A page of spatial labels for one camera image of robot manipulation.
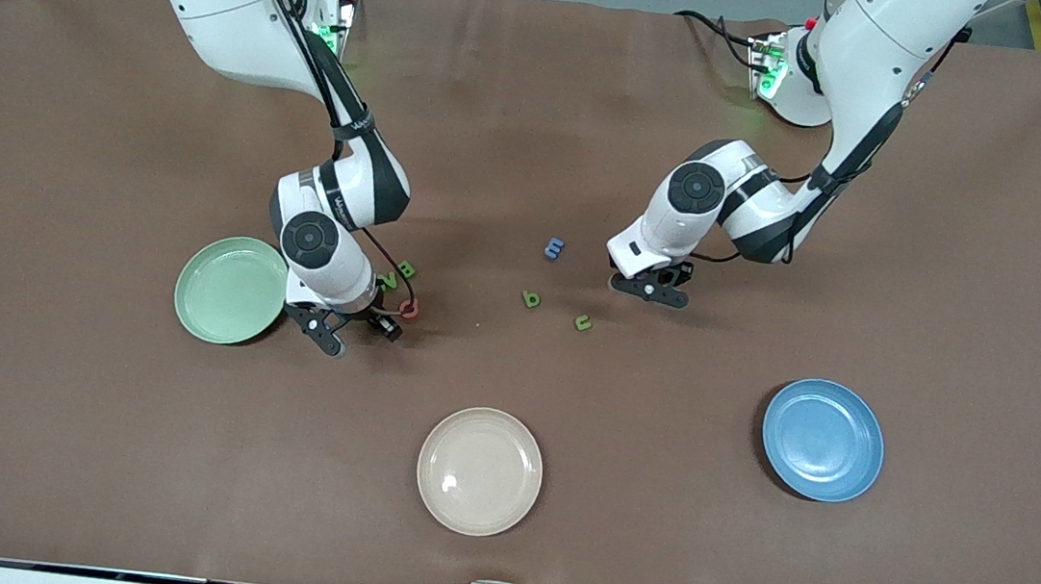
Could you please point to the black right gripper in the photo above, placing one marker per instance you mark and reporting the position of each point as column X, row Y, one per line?
column 370, row 316

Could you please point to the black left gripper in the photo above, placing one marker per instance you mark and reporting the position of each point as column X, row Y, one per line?
column 680, row 273

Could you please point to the red foam letter Q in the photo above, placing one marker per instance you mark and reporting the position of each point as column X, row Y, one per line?
column 410, row 309

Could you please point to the green foam letter N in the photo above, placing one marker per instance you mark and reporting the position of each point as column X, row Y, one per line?
column 391, row 284

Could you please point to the green foam capital B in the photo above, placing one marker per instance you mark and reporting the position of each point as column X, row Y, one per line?
column 407, row 270

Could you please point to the green foam letter u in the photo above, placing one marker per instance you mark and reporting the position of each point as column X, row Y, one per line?
column 583, row 323

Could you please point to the blue foam letter m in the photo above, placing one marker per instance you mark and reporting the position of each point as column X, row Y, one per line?
column 554, row 248

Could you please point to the green foam lowercase b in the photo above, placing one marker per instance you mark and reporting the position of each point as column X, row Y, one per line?
column 530, row 299

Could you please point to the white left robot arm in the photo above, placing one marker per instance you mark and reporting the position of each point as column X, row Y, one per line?
column 883, row 59

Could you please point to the light green plate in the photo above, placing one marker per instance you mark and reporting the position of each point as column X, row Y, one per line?
column 226, row 290

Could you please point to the beige plate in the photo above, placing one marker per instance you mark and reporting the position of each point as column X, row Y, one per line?
column 479, row 472

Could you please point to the brown table mat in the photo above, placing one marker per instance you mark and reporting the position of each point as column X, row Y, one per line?
column 537, row 139

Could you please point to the blue plate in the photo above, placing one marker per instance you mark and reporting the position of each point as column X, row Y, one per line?
column 822, row 440

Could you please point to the metal base connector bracket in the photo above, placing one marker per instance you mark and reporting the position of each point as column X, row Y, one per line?
column 336, row 21
column 765, row 66

